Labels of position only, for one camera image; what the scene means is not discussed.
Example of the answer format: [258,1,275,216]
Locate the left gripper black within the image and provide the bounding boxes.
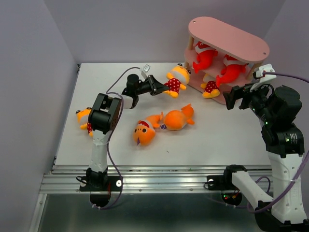
[135,74,169,96]

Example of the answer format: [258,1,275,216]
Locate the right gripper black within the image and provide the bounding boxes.
[223,80,277,125]

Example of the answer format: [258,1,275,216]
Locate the yellow plush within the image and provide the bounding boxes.
[75,107,93,137]
[164,63,191,98]
[200,74,220,99]

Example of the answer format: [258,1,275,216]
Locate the red shark plush front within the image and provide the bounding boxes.
[216,55,248,87]

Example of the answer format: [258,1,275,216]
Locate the red shark plush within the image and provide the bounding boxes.
[192,41,218,73]
[216,55,248,87]

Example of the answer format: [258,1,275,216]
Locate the orange shark plush back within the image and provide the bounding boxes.
[160,104,195,131]

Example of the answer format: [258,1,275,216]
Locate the orange shark plush facing camera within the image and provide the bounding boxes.
[133,112,164,146]

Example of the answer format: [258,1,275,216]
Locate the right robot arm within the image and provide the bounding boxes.
[222,84,309,232]

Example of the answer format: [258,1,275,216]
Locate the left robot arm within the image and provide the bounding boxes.
[76,74,169,192]

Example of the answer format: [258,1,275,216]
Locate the pink three-tier shelf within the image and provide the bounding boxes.
[184,16,270,104]

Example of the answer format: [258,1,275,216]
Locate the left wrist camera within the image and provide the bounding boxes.
[140,64,151,79]

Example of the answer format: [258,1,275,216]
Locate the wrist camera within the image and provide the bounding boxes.
[250,64,277,92]
[140,64,151,79]

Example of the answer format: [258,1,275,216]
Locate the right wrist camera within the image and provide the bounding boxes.
[250,64,277,92]

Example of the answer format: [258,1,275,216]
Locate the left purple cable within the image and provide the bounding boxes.
[91,66,142,210]

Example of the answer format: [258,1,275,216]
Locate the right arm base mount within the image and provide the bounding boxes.
[203,175,247,209]

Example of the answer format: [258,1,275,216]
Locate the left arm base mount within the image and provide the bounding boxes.
[76,176,123,210]

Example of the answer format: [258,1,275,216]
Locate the aluminium rail frame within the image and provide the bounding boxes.
[40,165,294,194]

